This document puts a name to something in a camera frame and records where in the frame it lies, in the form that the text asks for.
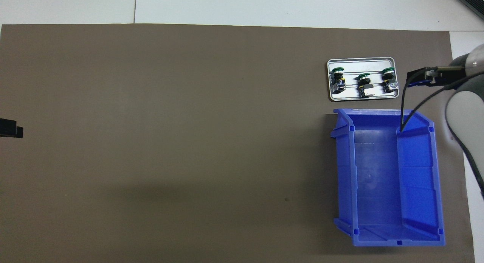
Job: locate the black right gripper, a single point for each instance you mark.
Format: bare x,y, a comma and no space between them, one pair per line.
448,78

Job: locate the green push button switch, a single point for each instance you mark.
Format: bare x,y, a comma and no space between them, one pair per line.
338,79
365,85
388,77

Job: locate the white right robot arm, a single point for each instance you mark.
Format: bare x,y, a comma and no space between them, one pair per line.
463,115

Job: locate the silver metal tray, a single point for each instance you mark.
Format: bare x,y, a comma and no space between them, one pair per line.
355,64

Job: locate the blue plastic storage bin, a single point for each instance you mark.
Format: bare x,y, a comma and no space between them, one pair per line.
378,179

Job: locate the brown table mat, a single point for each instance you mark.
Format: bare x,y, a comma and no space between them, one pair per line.
189,142

